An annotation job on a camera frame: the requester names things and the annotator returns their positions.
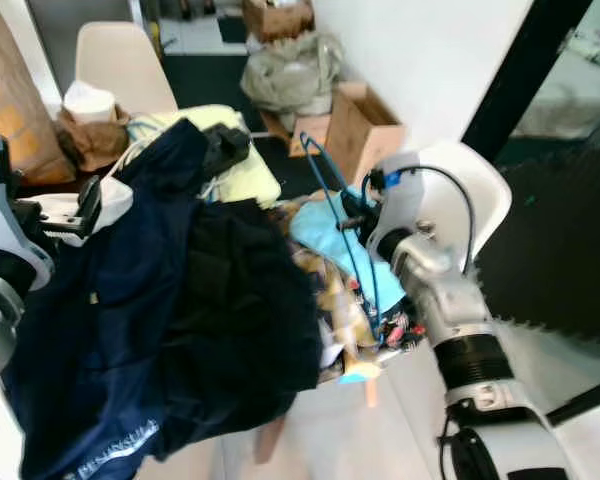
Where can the grey plastic bag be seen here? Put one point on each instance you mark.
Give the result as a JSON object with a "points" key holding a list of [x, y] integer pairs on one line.
{"points": [[290, 75]]}

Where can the patterned colourful cloth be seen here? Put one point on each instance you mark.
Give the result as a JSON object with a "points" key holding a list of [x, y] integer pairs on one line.
{"points": [[340, 320]]}

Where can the black tripod stand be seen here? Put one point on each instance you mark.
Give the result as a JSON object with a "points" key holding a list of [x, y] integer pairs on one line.
{"points": [[590, 395]]}

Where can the light blue cloth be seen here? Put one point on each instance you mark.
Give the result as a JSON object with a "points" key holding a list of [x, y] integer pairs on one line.
{"points": [[325, 235]]}

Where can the beige plastic chair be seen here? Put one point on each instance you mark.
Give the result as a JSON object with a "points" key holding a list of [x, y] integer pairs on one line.
{"points": [[125, 65]]}

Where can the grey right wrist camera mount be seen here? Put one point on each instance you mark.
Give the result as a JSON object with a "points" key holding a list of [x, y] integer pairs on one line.
{"points": [[405, 205]]}

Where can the open cardboard box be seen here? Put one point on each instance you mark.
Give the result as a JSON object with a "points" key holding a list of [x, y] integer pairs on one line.
{"points": [[365, 135]]}

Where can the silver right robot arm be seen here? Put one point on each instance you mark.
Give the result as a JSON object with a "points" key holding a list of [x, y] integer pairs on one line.
{"points": [[460, 310]]}

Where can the large brown paper bag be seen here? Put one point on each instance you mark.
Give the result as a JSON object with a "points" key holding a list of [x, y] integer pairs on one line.
{"points": [[15, 110]]}

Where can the pale yellow cloth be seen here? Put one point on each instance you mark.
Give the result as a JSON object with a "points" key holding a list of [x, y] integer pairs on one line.
{"points": [[250, 180]]}

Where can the navy blue t-shirt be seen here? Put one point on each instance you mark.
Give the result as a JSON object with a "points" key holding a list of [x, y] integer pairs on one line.
{"points": [[130, 300]]}

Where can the white plastic chair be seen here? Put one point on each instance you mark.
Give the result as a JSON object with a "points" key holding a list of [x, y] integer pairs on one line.
{"points": [[485, 200]]}

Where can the white paper cup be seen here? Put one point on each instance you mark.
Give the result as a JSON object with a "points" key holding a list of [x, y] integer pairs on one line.
{"points": [[88, 103]]}

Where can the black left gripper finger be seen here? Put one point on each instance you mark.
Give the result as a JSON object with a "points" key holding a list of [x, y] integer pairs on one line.
{"points": [[92, 208]]}

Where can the black foam puzzle mat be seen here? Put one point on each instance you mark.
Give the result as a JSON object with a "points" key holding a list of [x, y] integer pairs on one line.
{"points": [[560, 240]]}

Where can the black pillar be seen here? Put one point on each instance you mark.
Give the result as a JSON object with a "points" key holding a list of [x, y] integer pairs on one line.
{"points": [[520, 75]]}

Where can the black cloth bundle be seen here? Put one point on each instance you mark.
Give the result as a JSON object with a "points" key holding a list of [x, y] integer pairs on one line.
{"points": [[225, 148]]}

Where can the small brown paper bag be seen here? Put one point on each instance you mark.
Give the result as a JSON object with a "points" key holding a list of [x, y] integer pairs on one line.
{"points": [[95, 145]]}

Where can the white cloth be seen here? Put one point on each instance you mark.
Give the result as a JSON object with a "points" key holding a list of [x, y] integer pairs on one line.
{"points": [[115, 200]]}

